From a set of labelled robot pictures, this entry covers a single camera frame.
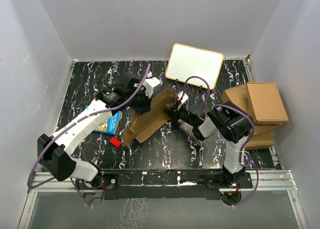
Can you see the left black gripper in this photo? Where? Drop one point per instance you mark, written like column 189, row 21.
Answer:
column 146, row 107

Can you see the flat brown cardboard box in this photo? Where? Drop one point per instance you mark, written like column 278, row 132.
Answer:
column 262, row 137

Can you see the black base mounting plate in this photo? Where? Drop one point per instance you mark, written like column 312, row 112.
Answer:
column 210, row 184

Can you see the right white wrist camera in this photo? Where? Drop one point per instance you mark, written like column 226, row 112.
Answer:
column 181, row 99

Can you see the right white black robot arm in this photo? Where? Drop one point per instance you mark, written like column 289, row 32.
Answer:
column 232, row 123

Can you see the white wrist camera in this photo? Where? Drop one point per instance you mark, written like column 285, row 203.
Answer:
column 150, row 84
column 181, row 99

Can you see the blue treehouse book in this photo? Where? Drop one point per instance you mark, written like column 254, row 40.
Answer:
column 109, row 126

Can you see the whiteboard with wooden frame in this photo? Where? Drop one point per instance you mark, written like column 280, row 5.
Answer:
column 186, row 61

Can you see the aluminium frame rail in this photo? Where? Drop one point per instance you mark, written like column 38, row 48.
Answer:
column 273, row 203

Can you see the small red block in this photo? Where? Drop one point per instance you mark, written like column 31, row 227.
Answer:
column 115, row 142

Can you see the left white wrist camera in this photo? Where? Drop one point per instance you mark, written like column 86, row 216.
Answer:
column 150, row 84

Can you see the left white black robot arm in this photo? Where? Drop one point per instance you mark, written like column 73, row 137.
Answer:
column 55, row 151

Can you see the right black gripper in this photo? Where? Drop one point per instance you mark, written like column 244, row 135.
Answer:
column 174, row 113

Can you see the closed brown cardboard box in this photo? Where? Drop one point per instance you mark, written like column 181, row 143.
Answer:
column 265, row 103

